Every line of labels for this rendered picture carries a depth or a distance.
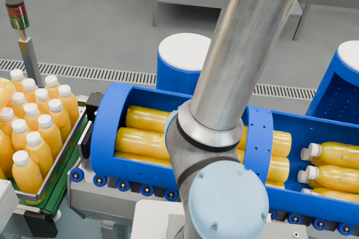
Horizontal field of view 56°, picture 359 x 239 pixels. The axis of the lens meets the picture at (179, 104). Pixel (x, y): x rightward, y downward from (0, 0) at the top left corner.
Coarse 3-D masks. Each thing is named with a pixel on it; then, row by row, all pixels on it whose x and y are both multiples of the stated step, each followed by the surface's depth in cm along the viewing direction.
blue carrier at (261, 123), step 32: (128, 96) 112; (160, 96) 108; (192, 96) 99; (96, 128) 89; (256, 128) 89; (288, 128) 109; (320, 128) 107; (352, 128) 102; (96, 160) 92; (128, 160) 90; (256, 160) 86; (288, 192) 87; (352, 224) 94
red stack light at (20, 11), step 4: (24, 4) 122; (8, 8) 120; (12, 8) 119; (16, 8) 120; (20, 8) 121; (24, 8) 122; (8, 12) 121; (12, 12) 120; (16, 12) 121; (20, 12) 122; (24, 12) 123; (12, 16) 122; (16, 16) 122; (20, 16) 122
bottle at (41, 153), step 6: (42, 144) 99; (30, 150) 98; (36, 150) 98; (42, 150) 99; (48, 150) 101; (30, 156) 99; (36, 156) 99; (42, 156) 100; (48, 156) 102; (36, 162) 100; (42, 162) 101; (48, 162) 103; (42, 168) 103; (48, 168) 104; (42, 174) 105; (54, 174) 109
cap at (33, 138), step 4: (32, 132) 98; (36, 132) 98; (28, 136) 97; (32, 136) 97; (36, 136) 97; (40, 136) 98; (28, 140) 96; (32, 140) 96; (36, 140) 96; (40, 140) 98; (32, 144) 97; (36, 144) 97
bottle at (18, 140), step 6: (12, 132) 102; (18, 132) 100; (24, 132) 102; (12, 138) 102; (18, 138) 101; (24, 138) 101; (12, 144) 103; (18, 144) 102; (24, 144) 102; (18, 150) 104; (24, 150) 104
